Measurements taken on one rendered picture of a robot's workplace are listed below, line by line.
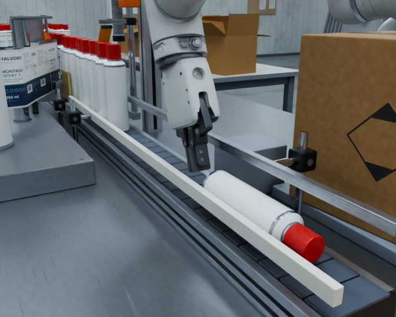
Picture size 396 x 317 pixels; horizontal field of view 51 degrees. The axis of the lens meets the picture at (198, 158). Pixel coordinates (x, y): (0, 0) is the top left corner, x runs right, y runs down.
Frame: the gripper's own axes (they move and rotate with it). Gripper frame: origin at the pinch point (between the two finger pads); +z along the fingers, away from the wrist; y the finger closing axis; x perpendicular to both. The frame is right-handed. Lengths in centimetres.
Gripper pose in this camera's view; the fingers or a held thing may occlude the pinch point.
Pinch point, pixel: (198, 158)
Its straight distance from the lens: 66.1
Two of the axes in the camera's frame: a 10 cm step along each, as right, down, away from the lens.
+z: 1.7, 9.9, 0.2
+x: -8.8, 1.6, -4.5
